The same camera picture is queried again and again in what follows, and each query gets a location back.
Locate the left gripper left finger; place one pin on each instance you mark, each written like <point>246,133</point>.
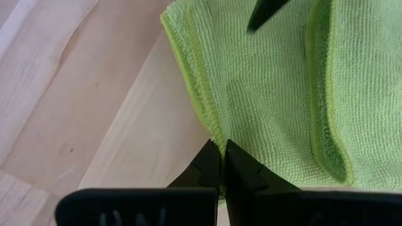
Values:
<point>141,207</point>

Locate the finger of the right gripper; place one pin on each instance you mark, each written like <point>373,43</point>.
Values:
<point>264,12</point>

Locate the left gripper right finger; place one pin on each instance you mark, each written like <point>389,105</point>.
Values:
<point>282,207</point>

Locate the green microfiber towel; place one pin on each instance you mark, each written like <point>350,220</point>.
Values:
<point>267,94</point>

